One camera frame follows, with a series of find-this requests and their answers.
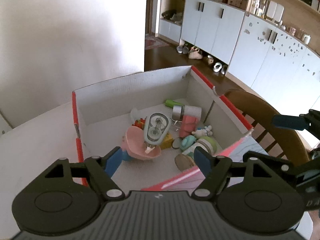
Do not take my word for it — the pink rectangular box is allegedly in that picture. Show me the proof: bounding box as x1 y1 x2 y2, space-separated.
179 115 198 138

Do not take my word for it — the low grey shoe cabinet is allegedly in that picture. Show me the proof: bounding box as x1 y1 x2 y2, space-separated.
159 19 182 40

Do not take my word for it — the grey cabinet with stickers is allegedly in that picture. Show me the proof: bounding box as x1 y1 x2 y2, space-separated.
226 12 320 110

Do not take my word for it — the pink and blue toy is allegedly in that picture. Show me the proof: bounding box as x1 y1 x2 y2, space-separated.
121 136 134 162

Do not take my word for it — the red cardboard box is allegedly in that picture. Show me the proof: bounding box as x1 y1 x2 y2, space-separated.
72 65 254 192

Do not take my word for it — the small teal toy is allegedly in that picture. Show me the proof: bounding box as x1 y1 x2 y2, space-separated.
181 135 196 148

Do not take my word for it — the green marker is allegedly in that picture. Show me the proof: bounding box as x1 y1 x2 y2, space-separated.
165 99 186 108

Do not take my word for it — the yellow box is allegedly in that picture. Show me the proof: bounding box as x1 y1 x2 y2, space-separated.
160 132 175 150

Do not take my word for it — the clear jar with green lid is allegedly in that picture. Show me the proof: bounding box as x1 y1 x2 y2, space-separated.
182 136 222 162

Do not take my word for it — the wooden shelf unit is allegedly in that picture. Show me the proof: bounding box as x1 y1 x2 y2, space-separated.
246 0 320 55

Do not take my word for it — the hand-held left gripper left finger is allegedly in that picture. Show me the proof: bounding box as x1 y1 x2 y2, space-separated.
30 146 125 202

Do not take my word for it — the grey cabinet with black handles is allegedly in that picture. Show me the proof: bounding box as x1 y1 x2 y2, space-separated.
180 0 247 67

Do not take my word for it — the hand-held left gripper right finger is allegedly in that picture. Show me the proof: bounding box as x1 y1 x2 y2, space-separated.
191 146 283 202

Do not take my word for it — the patterned door rug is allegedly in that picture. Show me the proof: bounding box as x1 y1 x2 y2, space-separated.
144 35 170 50

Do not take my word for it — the wooden chair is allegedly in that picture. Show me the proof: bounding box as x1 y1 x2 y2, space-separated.
224 88 310 167

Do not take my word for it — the small red toy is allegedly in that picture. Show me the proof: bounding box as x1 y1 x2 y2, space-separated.
134 117 147 131

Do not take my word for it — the white tube with silver cap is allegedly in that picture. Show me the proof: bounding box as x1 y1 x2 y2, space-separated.
172 105 202 121

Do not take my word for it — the pink heart-shaped bowl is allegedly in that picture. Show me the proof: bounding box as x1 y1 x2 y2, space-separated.
125 126 162 161

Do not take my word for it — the brown door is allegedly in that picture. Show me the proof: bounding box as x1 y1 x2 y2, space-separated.
144 0 157 35

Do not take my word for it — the small white figure toy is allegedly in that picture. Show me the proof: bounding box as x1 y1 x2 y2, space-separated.
194 125 213 138

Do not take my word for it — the small clear white bottle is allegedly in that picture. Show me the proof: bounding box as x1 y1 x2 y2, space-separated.
130 107 142 123

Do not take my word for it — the grey correction tape dispenser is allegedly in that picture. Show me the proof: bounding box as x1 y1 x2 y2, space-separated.
143 112 172 155

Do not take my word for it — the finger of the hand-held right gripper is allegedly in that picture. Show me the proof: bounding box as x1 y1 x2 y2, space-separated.
244 151 298 184
272 114 310 130

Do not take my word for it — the white rounded container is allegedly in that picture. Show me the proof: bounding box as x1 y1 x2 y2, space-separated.
274 3 285 22
267 0 277 20

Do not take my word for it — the group of clear bottles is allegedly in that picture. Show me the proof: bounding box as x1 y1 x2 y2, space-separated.
252 0 269 18

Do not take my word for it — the white side cabinet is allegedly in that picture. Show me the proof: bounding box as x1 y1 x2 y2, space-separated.
0 109 13 135

